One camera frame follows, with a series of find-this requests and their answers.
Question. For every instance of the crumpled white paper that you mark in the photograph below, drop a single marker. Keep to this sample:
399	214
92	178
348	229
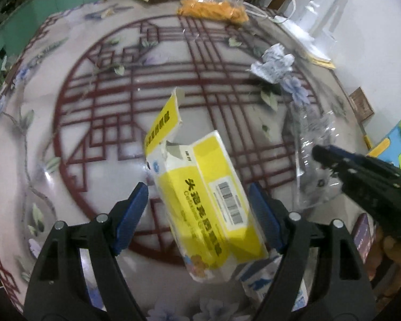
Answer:
274	63

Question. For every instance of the gold edged flat packet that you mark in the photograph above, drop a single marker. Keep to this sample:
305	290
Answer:
322	62

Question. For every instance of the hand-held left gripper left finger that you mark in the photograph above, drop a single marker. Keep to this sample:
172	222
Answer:
130	220

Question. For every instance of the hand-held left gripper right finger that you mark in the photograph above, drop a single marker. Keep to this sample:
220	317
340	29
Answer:
265	222

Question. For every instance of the clear plastic wrapper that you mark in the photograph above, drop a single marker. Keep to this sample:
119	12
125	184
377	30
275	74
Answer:
307	160

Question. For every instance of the blue white packet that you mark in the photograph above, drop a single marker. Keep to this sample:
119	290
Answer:
254	281

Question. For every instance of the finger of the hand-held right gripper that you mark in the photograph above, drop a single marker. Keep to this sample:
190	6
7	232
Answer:
354	162
381	200

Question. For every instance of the green cabinet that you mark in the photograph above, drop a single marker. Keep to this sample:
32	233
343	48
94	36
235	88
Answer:
26	10

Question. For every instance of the small brown box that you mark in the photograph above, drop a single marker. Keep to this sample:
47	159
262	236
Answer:
361	103

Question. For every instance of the yellow white carton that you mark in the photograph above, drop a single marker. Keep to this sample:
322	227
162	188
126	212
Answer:
214	187

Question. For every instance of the person's right hand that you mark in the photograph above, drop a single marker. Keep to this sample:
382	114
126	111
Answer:
392	252

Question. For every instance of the purple packet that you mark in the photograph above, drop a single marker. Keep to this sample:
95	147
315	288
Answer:
363	237

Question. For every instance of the blue green printed box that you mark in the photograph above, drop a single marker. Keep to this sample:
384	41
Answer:
396	147

